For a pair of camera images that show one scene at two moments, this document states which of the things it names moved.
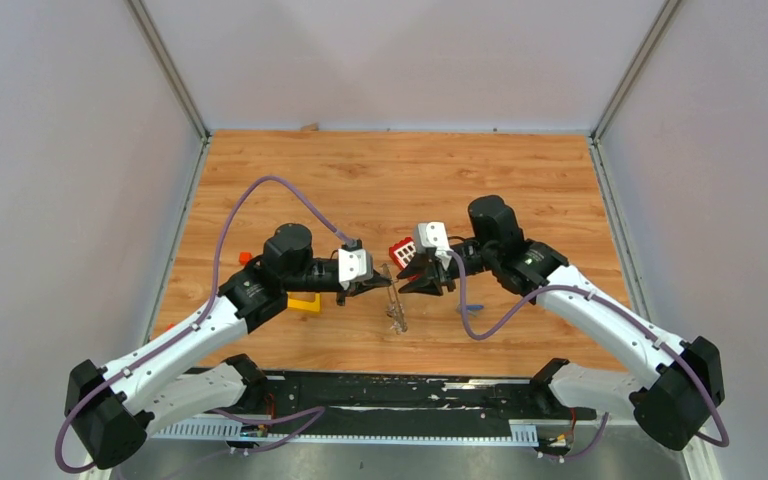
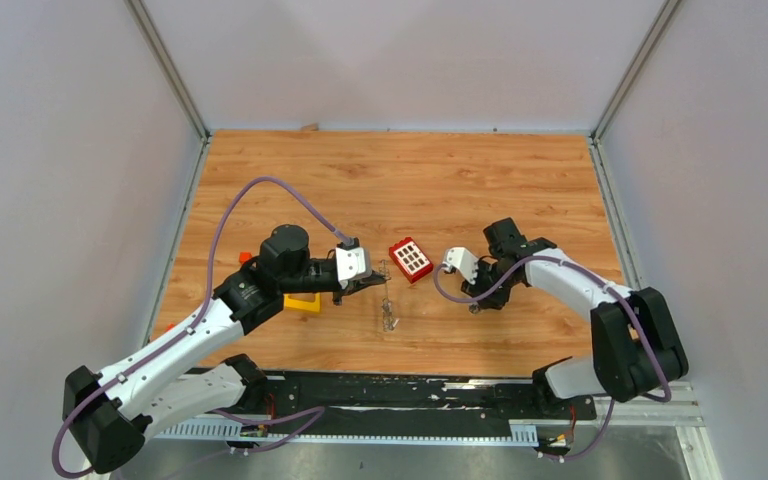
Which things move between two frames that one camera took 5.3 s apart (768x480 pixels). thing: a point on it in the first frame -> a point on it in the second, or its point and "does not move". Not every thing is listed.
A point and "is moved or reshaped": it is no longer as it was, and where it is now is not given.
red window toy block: (403, 251) does not move
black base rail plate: (491, 398) does not move
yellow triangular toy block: (304, 300) does not move
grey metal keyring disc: (395, 310) is moved or reshaped
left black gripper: (361, 287) does not move
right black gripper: (437, 278) -> (495, 301)
